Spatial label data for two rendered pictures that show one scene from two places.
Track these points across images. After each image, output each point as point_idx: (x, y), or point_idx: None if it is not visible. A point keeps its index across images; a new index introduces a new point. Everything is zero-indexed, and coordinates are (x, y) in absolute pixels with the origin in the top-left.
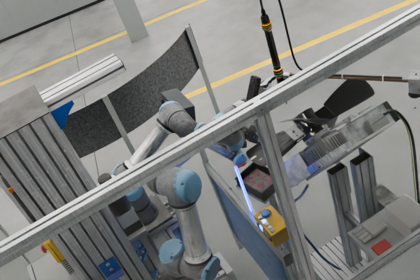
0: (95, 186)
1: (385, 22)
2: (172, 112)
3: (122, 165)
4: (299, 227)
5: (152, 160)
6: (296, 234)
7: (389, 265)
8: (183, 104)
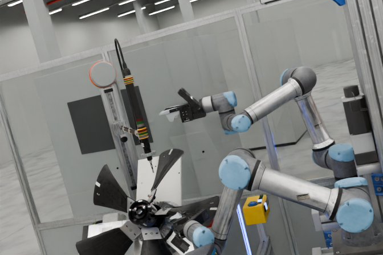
0: (360, 81)
1: (157, 30)
2: (238, 149)
3: (343, 190)
4: None
5: None
6: None
7: None
8: (193, 254)
